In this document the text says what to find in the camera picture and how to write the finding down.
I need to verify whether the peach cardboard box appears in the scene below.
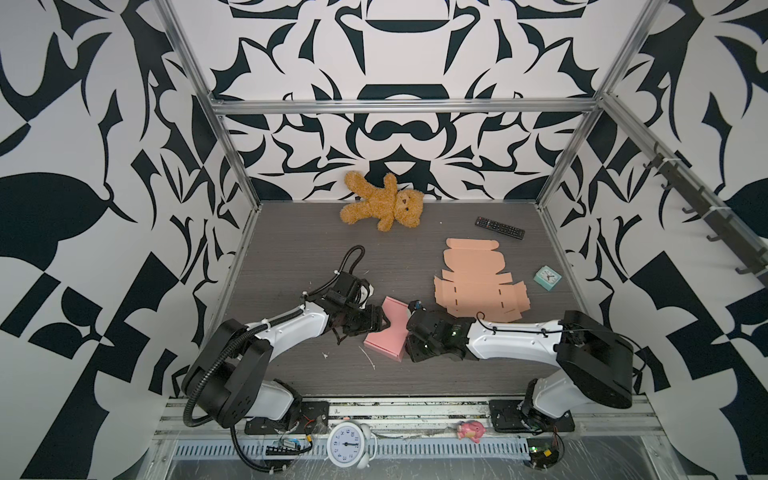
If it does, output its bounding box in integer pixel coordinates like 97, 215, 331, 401
434, 238, 531, 323

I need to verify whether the small pink toy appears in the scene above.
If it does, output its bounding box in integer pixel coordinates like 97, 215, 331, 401
456, 420, 486, 444

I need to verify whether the pink cardboard box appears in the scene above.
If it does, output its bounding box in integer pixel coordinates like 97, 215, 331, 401
363, 297, 410, 362

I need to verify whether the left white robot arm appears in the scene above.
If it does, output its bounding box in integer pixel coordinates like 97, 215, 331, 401
181, 245, 391, 474

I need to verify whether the green circuit board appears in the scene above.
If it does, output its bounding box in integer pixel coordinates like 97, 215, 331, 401
524, 440, 562, 471

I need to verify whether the black remote control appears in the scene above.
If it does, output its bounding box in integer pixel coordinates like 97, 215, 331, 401
475, 217, 525, 240

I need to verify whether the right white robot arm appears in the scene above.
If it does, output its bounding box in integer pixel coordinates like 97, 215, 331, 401
406, 301, 635, 420

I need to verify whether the white round alarm clock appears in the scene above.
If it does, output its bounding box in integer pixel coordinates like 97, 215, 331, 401
326, 420, 378, 469

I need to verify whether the grey wall hook rail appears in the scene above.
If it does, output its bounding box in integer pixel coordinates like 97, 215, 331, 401
644, 142, 767, 289

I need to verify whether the brown teddy bear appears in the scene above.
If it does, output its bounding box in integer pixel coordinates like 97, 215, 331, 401
340, 171, 424, 232

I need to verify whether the small teal alarm clock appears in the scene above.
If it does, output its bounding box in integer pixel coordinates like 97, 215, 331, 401
533, 265, 562, 291

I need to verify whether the white slotted cable duct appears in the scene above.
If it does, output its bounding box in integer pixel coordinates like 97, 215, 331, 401
173, 437, 530, 461

